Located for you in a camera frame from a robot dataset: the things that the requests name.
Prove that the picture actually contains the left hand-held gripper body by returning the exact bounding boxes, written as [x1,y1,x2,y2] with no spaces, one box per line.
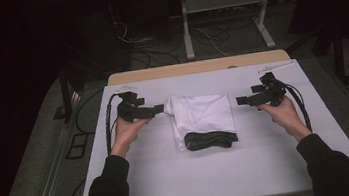
[113,81,158,125]

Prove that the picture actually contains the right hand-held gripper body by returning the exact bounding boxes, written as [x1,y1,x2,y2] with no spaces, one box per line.
[246,60,300,110]

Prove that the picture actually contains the white shorts with black waistband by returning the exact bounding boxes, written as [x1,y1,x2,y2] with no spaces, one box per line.
[161,87,240,156]

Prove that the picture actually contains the person's left hand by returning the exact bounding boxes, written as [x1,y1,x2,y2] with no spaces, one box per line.
[105,112,157,161]

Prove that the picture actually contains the person's right hand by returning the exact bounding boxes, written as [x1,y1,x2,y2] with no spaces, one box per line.
[256,92,314,148]

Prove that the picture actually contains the wooden table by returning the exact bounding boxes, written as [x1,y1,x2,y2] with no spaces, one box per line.
[106,48,292,87]

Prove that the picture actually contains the black metal stand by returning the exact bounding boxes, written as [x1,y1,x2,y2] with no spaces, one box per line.
[47,62,90,125]
[309,22,349,89]

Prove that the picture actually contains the white table mat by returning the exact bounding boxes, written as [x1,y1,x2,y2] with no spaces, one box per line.
[63,52,349,196]

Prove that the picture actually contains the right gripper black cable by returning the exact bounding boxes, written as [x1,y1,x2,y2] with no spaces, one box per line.
[274,73,314,136]

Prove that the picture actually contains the black floor cable bundle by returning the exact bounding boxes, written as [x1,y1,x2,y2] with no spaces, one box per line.
[112,12,189,73]

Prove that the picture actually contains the white floor cable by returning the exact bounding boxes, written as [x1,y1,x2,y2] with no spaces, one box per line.
[192,23,230,61]

